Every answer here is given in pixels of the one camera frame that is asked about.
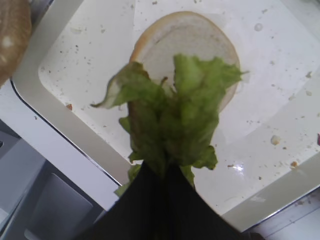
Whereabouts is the left clear divider rail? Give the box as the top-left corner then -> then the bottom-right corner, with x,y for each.
0,122 -> 107,240

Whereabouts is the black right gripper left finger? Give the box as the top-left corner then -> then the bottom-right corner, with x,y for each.
86,163 -> 170,240

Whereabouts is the green lettuce leaf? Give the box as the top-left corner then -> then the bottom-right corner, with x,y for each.
94,54 -> 243,185

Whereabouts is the toasted bun slice left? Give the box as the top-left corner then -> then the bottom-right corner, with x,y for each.
0,0 -> 32,85

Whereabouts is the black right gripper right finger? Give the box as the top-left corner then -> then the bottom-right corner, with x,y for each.
163,164 -> 245,240

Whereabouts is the white rectangular metal tray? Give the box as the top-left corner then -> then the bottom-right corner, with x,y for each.
12,0 -> 320,230

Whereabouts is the bottom bun slice on tray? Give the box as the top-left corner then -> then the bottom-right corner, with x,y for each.
127,10 -> 241,118

